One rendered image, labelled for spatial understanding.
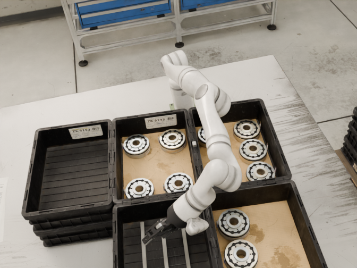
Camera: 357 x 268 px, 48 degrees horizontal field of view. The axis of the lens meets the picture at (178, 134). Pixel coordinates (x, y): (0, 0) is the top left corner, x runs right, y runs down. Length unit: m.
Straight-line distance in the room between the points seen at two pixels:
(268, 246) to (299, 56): 2.29
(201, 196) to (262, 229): 0.35
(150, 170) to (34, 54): 2.46
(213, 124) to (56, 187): 0.68
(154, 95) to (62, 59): 1.76
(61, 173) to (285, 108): 1.03
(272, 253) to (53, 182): 0.83
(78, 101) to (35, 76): 1.50
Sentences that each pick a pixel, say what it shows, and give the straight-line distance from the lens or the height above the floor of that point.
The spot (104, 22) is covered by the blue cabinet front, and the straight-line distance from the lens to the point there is 3.32.
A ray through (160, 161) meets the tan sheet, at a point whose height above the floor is 0.83.
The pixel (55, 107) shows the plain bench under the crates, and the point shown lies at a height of 0.70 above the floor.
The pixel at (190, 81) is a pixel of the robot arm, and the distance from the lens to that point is 1.43.
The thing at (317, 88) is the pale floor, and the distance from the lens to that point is 3.15.
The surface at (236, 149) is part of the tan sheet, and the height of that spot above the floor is 0.83.
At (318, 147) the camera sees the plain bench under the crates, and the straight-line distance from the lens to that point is 1.80.
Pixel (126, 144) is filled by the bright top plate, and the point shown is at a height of 0.86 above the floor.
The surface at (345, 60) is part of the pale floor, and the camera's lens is 3.46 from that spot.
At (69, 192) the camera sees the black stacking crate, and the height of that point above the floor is 0.83.
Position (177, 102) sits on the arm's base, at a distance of 1.79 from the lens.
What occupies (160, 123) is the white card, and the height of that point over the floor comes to 0.88.
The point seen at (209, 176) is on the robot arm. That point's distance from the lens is 1.05.
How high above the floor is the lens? 2.03
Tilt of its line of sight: 47 degrees down
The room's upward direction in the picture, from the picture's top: 6 degrees counter-clockwise
